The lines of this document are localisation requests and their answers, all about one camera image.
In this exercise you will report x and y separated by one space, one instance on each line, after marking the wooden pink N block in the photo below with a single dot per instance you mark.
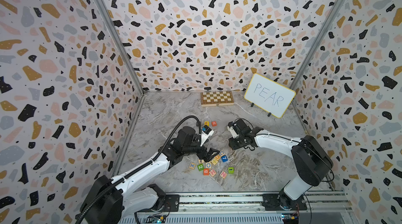
223 174

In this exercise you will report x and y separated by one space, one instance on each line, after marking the wooden pink H block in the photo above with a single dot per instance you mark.
212 173

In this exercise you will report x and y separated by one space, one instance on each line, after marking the wooden chessboard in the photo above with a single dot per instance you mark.
214 99

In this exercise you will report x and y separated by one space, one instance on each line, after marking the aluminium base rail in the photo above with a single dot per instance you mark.
326 207

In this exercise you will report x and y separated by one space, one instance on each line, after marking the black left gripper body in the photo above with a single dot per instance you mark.
194 148

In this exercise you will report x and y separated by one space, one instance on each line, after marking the green two block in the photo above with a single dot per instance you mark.
200 167

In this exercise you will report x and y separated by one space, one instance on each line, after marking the wooden blue X block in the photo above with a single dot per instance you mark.
192 165

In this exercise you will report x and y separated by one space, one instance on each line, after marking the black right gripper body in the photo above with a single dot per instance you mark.
236 142

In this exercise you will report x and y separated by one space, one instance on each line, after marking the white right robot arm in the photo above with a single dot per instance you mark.
311 161

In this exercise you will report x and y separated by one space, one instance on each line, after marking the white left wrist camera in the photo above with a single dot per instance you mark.
206 133

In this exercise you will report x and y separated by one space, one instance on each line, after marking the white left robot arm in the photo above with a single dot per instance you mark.
110 200

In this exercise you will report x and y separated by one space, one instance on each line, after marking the red B block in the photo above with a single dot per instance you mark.
206 172

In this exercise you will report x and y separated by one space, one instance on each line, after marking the yellow framed whiteboard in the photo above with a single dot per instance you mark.
268 95

